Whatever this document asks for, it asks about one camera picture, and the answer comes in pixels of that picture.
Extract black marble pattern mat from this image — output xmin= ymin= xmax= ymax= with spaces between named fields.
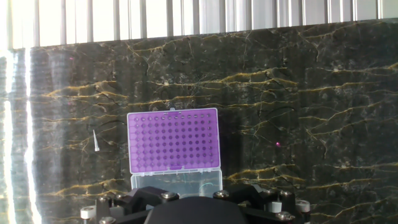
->
xmin=0 ymin=18 xmax=398 ymax=224

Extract small clear pipette tip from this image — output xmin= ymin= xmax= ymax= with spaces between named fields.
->
xmin=92 ymin=129 xmax=101 ymax=152

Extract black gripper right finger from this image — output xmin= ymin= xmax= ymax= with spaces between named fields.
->
xmin=213 ymin=183 xmax=312 ymax=224

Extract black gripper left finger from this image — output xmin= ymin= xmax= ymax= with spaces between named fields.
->
xmin=80 ymin=185 xmax=180 ymax=224

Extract purple tip box clear lid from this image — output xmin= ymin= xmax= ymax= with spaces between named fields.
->
xmin=126 ymin=107 xmax=223 ymax=200

